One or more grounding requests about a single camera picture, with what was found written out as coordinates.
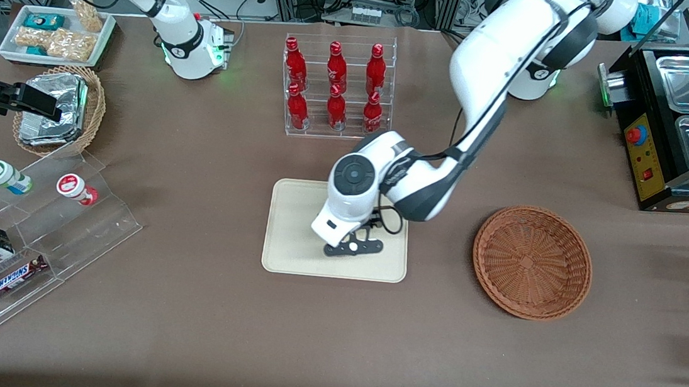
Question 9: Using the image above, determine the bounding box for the clear acrylic bottle rack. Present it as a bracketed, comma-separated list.
[276, 27, 401, 147]

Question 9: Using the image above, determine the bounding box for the foil wrapped food pack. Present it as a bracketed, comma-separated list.
[18, 68, 91, 151]

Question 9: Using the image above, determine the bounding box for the green lid yogurt cup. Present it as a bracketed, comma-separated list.
[0, 160, 35, 197]

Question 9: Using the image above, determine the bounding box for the teal snack box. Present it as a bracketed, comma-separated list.
[23, 11, 67, 33]

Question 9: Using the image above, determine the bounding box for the light tan wicker basket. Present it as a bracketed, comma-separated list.
[9, 60, 111, 163]

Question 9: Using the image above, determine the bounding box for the clear acrylic stepped display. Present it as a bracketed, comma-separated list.
[0, 137, 151, 376]

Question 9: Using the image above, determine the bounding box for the clear bag of crackers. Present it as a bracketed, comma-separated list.
[47, 27, 97, 63]
[13, 26, 52, 52]
[67, 0, 106, 34]

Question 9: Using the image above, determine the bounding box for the cream plastic serving tray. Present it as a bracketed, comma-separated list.
[260, 176, 415, 286]

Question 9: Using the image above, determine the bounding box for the red lid yogurt cup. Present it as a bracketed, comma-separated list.
[55, 172, 101, 208]

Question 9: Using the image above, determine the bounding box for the Snickers chocolate bar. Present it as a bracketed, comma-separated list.
[0, 251, 51, 306]

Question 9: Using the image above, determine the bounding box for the brown round wicker basket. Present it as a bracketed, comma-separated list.
[466, 200, 598, 326]

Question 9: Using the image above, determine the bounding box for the white rectangular snack tray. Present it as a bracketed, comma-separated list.
[0, 1, 118, 73]

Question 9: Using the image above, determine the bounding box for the black food warmer cabinet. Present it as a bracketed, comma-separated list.
[585, 0, 689, 216]

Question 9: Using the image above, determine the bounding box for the red cola bottle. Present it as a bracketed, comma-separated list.
[284, 82, 313, 132]
[361, 90, 386, 136]
[364, 42, 390, 97]
[281, 36, 311, 93]
[324, 83, 350, 133]
[324, 40, 351, 93]

